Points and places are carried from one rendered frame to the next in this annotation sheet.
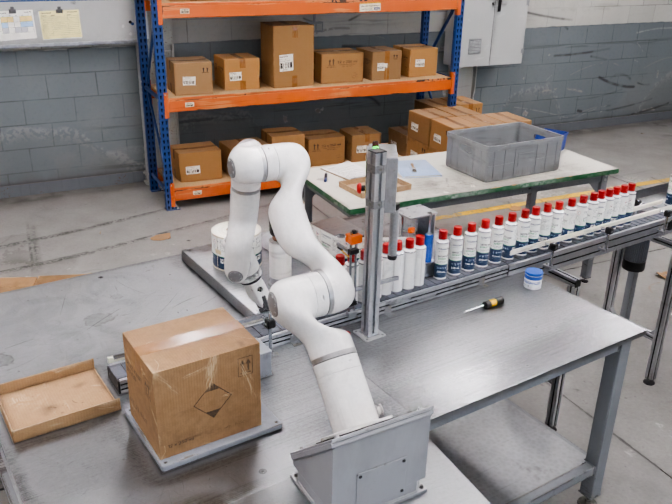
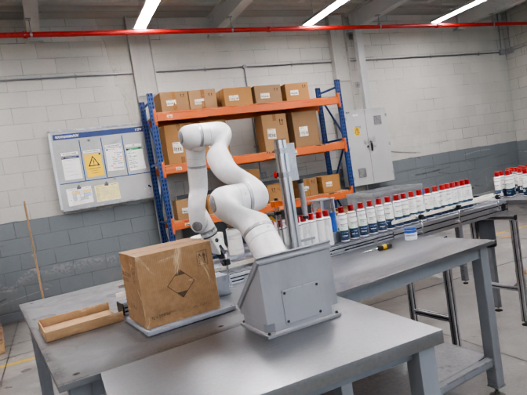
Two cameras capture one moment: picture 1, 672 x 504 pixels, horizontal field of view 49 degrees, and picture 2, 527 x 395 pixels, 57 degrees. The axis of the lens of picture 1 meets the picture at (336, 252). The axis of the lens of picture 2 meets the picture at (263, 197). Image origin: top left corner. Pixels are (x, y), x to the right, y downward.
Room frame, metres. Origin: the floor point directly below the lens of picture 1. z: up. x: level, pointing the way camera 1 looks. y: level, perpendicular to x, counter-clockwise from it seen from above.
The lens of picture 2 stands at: (-0.12, -0.13, 1.35)
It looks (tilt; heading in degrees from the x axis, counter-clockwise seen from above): 3 degrees down; 3
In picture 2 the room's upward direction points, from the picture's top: 9 degrees counter-clockwise
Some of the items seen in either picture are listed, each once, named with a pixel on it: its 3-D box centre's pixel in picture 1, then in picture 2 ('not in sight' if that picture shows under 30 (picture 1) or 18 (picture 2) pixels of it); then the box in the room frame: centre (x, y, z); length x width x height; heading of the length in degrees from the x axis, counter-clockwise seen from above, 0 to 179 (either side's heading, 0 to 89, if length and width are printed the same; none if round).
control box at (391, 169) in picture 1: (380, 177); (286, 162); (2.39, -0.14, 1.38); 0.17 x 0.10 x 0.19; 179
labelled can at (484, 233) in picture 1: (483, 242); (371, 217); (2.80, -0.60, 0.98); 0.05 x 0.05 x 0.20
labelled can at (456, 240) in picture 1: (455, 250); (352, 222); (2.72, -0.48, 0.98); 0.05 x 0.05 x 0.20
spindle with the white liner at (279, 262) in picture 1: (280, 247); (234, 233); (2.59, 0.21, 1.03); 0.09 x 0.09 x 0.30
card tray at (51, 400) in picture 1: (56, 397); (80, 320); (1.85, 0.82, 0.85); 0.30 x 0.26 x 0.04; 124
